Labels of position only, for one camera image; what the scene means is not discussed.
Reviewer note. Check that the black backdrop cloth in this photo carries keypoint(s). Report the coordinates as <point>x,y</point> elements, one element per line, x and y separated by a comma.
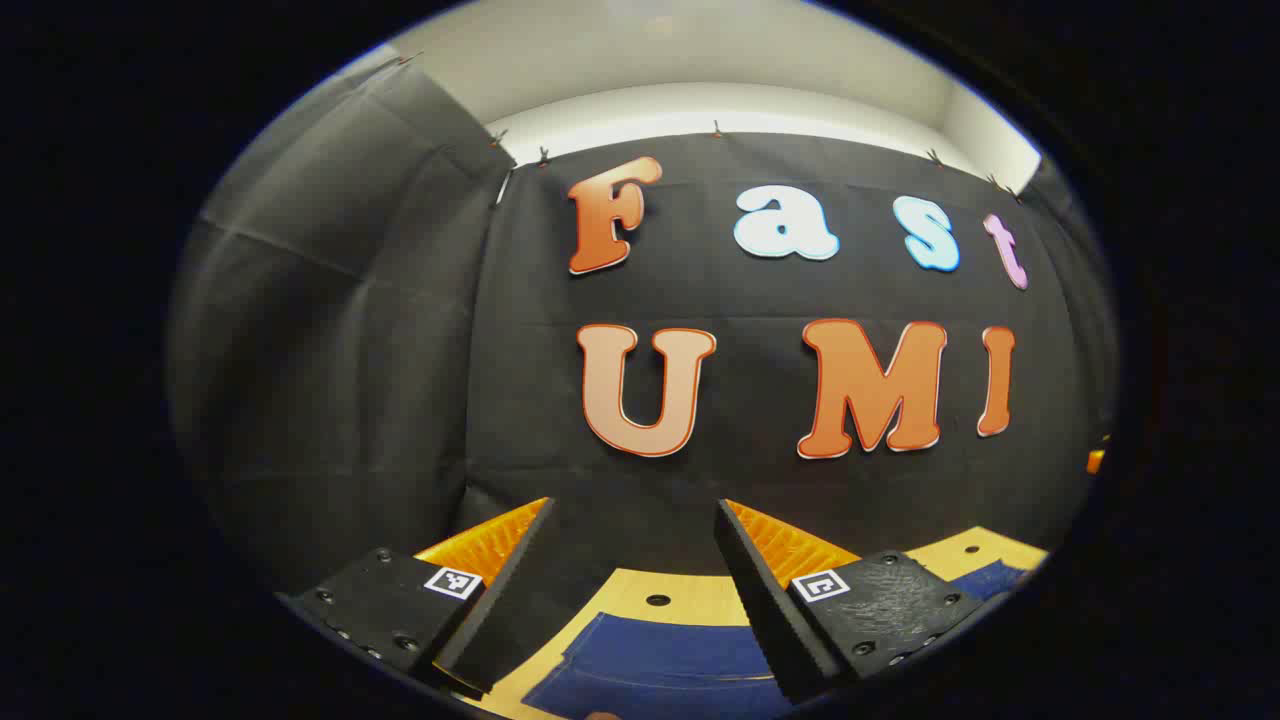
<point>760,480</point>

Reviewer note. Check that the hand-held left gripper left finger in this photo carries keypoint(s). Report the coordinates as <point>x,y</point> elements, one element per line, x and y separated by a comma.
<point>500,610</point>

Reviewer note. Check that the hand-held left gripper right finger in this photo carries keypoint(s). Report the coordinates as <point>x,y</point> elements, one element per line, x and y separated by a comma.
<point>775,620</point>

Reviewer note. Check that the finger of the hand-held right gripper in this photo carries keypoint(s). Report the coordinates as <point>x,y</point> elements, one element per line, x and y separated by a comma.
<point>1096,461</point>

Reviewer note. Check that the blue denim jeans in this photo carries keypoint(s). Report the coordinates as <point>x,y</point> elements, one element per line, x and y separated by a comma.
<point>660,665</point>

